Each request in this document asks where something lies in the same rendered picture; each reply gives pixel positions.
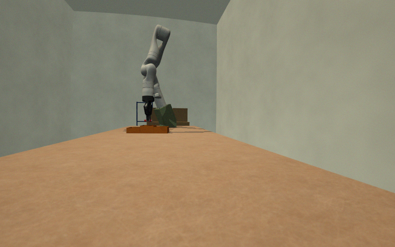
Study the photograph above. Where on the orange three-compartment bin rack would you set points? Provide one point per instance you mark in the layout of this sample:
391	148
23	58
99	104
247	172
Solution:
152	129

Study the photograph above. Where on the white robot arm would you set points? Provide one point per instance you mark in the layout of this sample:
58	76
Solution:
148	68

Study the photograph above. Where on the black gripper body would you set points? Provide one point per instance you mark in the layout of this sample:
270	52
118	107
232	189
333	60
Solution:
148	100

